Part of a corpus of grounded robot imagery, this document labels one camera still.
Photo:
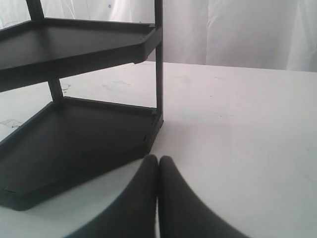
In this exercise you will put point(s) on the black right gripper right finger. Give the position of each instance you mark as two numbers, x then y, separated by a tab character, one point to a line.
180	211

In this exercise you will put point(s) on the white backdrop curtain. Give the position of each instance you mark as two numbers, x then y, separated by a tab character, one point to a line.
271	34

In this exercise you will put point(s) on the black two-tier shelf rack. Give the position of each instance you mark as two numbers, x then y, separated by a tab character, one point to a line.
73	140

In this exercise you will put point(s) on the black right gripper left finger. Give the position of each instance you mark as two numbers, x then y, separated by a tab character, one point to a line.
133	213

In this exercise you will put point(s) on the clear tape scrap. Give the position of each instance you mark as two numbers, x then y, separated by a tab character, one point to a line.
11	123

